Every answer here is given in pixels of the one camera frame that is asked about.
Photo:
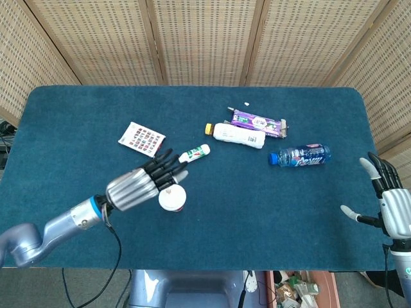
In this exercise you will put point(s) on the blue-grey robot torso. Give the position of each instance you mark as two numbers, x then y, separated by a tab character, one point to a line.
189	288

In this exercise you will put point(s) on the red bin of clutter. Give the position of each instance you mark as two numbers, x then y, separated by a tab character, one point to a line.
302	288

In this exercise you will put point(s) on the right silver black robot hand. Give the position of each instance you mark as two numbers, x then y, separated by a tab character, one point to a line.
396	208

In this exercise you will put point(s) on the blue felt table cover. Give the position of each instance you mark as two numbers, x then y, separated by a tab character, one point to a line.
244	224

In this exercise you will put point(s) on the white bottle with yellow cap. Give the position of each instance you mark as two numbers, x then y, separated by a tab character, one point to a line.
237	136

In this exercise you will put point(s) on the red cup with white lid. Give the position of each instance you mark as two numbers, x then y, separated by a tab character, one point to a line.
175	198

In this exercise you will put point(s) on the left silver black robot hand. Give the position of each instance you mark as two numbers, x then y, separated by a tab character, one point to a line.
135	189

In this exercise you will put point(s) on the woven bamboo folding screen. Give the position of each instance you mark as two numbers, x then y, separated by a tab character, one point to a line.
205	41

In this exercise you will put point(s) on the small white green bottle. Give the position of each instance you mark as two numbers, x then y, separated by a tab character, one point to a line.
197	151

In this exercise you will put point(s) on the blue-capped water bottle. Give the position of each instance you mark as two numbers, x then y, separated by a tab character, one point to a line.
302	155

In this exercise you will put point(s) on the purple snack wrapper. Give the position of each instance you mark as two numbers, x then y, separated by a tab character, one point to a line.
257	122

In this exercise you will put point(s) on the card box with coloured pictures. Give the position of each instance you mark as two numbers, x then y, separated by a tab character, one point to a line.
141	138

